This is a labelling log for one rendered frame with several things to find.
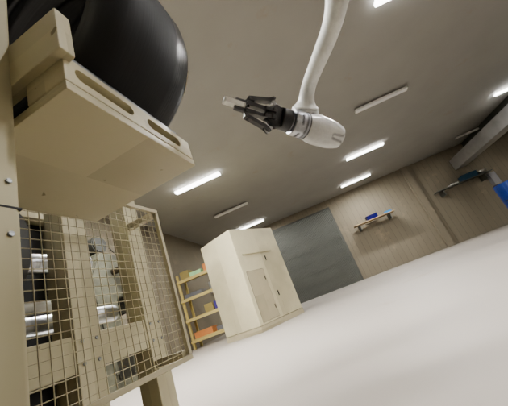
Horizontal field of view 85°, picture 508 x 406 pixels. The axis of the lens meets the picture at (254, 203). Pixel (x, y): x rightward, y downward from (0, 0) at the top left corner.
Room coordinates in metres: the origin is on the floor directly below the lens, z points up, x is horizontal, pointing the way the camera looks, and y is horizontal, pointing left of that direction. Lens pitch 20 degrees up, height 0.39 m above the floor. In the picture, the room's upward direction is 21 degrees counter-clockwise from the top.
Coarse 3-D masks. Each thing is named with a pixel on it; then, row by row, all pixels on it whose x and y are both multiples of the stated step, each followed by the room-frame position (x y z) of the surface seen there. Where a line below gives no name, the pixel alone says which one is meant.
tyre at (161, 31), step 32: (32, 0) 0.51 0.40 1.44; (64, 0) 0.55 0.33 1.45; (96, 0) 0.38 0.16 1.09; (128, 0) 0.40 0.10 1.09; (96, 32) 0.39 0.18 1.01; (128, 32) 0.42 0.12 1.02; (160, 32) 0.49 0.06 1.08; (96, 64) 0.42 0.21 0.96; (128, 64) 0.45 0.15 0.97; (160, 64) 0.52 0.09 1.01; (128, 96) 0.50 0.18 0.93; (160, 96) 0.56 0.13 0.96
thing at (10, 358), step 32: (0, 0) 0.31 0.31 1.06; (0, 32) 0.31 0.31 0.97; (0, 64) 0.31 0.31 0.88; (0, 96) 0.31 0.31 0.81; (0, 128) 0.30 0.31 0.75; (0, 160) 0.30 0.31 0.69; (0, 192) 0.30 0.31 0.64; (0, 224) 0.30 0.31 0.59; (0, 256) 0.30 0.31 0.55; (0, 288) 0.30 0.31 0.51; (0, 320) 0.30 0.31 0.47; (0, 352) 0.30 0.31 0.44; (0, 384) 0.30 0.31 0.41
